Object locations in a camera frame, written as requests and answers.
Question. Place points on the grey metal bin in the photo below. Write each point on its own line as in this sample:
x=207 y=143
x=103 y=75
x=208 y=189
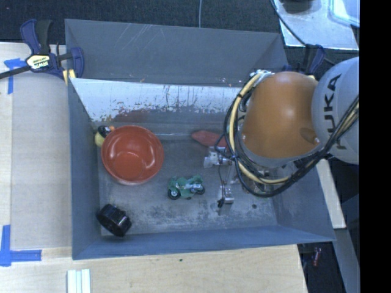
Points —
x=171 y=53

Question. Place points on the green toy motorcycle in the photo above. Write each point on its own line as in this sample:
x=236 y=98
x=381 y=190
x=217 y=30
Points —
x=183 y=186

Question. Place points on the red-brown flat block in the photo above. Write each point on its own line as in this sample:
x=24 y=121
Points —
x=205 y=137

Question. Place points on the yellow and black toy duck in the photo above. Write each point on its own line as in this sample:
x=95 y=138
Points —
x=100 y=136

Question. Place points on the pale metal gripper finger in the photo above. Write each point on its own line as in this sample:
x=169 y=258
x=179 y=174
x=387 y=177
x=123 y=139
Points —
x=228 y=196
x=211 y=159

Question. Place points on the red bowl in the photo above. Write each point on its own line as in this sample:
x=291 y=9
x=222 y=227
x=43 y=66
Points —
x=132 y=154

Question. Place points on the black round cap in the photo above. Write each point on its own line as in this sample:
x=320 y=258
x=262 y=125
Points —
x=113 y=220

